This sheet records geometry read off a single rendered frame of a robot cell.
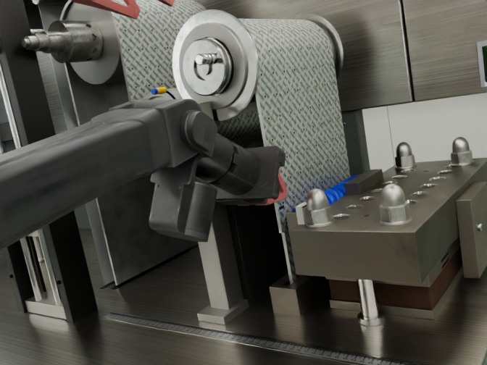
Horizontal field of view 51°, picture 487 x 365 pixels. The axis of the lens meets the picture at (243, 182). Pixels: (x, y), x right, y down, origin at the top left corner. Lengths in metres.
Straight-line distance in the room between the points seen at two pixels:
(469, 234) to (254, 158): 0.31
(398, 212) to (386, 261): 0.06
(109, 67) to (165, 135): 0.41
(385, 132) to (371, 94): 2.52
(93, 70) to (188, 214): 0.43
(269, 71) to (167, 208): 0.27
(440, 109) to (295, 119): 2.64
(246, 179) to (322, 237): 0.12
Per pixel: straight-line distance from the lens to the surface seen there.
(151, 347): 0.73
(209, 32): 0.72
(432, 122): 3.38
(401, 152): 0.94
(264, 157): 0.63
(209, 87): 0.70
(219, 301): 0.76
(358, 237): 0.61
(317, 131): 0.81
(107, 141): 0.43
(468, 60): 0.91
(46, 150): 0.40
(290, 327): 0.70
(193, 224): 0.54
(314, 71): 0.82
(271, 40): 0.74
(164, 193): 0.54
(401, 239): 0.60
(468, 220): 0.75
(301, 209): 0.67
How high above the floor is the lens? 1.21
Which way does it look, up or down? 10 degrees down
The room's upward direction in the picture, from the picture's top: 10 degrees counter-clockwise
